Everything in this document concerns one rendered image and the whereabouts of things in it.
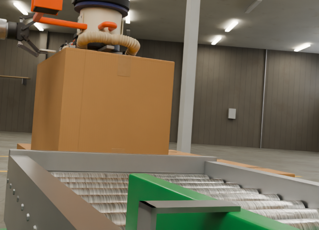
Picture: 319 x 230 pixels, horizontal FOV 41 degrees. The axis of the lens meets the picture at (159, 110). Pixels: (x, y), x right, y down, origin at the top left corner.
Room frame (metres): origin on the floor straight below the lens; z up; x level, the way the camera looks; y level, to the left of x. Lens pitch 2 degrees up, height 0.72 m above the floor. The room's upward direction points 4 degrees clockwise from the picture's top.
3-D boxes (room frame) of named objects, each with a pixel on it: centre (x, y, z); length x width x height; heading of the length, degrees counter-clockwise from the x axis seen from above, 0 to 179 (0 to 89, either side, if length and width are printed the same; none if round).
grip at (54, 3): (1.36, 0.38, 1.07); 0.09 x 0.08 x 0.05; 113
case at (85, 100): (1.75, 0.26, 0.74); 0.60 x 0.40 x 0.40; 25
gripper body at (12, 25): (1.87, 0.64, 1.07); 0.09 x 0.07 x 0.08; 113
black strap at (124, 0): (1.74, 0.27, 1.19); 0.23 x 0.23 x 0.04
